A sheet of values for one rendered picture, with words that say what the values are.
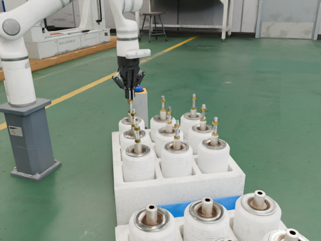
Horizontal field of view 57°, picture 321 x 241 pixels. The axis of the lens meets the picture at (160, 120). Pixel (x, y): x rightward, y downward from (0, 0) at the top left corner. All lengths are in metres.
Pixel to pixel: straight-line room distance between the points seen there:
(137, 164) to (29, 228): 0.42
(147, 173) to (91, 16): 3.82
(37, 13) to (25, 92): 0.29
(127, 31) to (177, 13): 5.07
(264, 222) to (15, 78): 0.93
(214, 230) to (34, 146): 0.82
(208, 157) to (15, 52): 0.75
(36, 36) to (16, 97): 2.35
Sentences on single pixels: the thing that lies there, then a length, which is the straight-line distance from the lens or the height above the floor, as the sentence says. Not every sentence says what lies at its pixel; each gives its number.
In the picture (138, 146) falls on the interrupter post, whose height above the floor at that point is 0.27.
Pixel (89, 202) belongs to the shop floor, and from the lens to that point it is 1.12.
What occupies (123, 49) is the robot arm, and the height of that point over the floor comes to 0.52.
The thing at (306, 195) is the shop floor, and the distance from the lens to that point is 1.23.
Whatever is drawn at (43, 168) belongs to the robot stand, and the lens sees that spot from 1.30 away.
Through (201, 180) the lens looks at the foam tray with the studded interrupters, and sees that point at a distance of 0.89.
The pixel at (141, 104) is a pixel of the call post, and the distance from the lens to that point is 1.22.
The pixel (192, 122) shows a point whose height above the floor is 0.24.
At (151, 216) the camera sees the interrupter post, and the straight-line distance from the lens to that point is 0.62.
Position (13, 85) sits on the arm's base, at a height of 0.38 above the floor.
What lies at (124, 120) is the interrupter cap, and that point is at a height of 0.25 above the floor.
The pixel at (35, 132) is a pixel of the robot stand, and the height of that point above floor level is 0.20.
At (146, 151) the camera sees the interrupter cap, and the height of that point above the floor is 0.25.
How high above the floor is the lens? 0.67
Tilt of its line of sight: 22 degrees down
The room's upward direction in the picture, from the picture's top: 1 degrees counter-clockwise
